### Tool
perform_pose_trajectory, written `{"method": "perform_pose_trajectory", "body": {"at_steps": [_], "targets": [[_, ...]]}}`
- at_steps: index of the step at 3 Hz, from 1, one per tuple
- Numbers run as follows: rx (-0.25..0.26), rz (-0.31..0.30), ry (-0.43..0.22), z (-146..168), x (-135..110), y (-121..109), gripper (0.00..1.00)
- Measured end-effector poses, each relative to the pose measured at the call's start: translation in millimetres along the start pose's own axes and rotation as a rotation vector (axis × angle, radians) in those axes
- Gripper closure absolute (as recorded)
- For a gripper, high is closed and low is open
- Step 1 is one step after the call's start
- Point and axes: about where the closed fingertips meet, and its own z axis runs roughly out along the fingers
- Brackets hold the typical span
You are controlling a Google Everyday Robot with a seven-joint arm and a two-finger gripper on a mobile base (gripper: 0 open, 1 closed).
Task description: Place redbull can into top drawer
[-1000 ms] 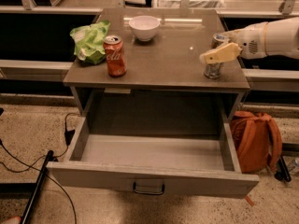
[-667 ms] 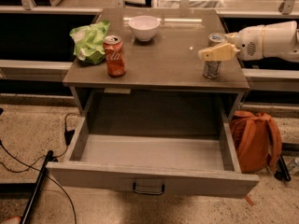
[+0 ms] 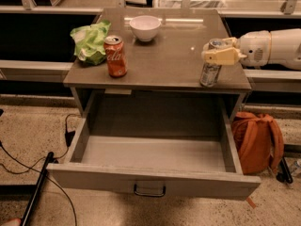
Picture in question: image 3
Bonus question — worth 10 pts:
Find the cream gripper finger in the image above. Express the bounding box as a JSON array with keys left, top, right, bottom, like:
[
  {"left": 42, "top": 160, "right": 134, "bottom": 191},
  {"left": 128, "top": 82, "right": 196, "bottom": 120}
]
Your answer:
[
  {"left": 203, "top": 37, "right": 237, "bottom": 51},
  {"left": 201, "top": 47, "right": 246, "bottom": 66}
]

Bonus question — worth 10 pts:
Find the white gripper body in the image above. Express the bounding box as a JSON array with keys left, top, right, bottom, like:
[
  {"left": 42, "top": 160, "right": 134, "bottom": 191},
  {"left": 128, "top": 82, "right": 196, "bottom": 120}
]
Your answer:
[{"left": 236, "top": 30, "right": 271, "bottom": 67}]

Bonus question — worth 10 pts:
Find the silver blue redbull can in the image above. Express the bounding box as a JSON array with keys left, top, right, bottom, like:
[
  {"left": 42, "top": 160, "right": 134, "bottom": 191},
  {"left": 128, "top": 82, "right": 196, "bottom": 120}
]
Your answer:
[{"left": 200, "top": 39, "right": 230, "bottom": 88}]

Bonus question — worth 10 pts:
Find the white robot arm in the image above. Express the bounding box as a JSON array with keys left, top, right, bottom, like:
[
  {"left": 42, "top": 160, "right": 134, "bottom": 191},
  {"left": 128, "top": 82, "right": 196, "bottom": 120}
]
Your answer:
[{"left": 202, "top": 28, "right": 301, "bottom": 71}]

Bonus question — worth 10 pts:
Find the red coca cola can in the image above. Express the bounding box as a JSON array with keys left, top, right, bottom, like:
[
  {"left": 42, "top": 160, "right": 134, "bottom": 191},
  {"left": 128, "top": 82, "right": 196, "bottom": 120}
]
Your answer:
[{"left": 103, "top": 35, "right": 127, "bottom": 77}]

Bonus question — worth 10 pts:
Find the open grey top drawer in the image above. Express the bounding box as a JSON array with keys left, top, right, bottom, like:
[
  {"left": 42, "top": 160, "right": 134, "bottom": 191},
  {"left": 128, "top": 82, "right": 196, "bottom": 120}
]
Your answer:
[{"left": 46, "top": 90, "right": 261, "bottom": 202}]

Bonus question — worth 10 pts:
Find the grey cabinet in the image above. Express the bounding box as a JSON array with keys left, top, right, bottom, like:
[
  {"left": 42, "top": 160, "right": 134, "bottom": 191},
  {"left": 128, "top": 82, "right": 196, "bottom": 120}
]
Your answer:
[{"left": 64, "top": 8, "right": 251, "bottom": 109}]

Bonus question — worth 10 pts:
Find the white bowl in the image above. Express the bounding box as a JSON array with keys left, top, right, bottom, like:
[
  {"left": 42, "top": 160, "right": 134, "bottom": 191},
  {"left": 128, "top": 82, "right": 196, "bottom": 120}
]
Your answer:
[{"left": 129, "top": 15, "right": 161, "bottom": 41}]

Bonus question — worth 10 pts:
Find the orange backpack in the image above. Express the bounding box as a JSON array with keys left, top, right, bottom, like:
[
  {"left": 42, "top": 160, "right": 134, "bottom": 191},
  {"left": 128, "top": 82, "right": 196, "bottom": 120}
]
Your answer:
[{"left": 231, "top": 112, "right": 284, "bottom": 174}]

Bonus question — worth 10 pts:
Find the clear plastic bottle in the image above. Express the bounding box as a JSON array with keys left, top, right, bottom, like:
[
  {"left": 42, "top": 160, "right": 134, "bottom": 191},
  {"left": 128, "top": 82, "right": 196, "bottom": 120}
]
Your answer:
[{"left": 290, "top": 159, "right": 301, "bottom": 176}]

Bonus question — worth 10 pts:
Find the green chip bag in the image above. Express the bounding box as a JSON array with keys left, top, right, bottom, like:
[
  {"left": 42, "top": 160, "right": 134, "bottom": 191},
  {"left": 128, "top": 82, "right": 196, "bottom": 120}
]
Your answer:
[{"left": 70, "top": 20, "right": 111, "bottom": 65}]

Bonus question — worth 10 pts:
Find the black power adapter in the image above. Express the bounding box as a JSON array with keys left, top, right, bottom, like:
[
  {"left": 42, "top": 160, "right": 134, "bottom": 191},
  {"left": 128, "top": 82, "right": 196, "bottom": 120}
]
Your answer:
[{"left": 65, "top": 131, "right": 75, "bottom": 147}]

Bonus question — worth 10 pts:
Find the black pole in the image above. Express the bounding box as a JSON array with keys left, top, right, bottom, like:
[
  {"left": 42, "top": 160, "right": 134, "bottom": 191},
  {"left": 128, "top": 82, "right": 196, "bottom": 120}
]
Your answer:
[{"left": 20, "top": 152, "right": 54, "bottom": 226}]

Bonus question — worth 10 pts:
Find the black drawer handle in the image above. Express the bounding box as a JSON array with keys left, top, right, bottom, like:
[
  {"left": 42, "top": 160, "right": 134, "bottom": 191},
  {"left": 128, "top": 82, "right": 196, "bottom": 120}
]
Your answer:
[{"left": 133, "top": 184, "right": 166, "bottom": 198}]

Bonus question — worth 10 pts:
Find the black cable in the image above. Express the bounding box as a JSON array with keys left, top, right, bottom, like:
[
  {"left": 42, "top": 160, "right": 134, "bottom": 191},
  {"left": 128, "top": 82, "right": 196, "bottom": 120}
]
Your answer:
[{"left": 0, "top": 113, "right": 81, "bottom": 226}]

